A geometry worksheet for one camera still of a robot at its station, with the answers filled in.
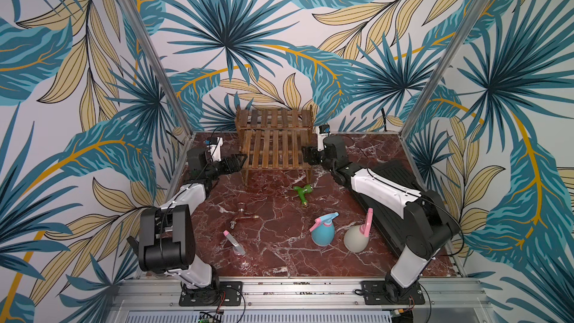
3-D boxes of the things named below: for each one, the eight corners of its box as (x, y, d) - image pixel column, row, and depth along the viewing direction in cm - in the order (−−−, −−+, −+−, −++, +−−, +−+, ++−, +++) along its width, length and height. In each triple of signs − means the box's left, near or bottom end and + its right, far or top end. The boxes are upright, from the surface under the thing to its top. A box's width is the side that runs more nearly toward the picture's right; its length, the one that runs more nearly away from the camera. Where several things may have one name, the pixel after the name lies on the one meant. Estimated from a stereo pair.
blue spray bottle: (309, 246, 85) (314, 227, 70) (308, 232, 89) (313, 211, 74) (330, 246, 86) (340, 227, 70) (329, 232, 89) (338, 211, 74)
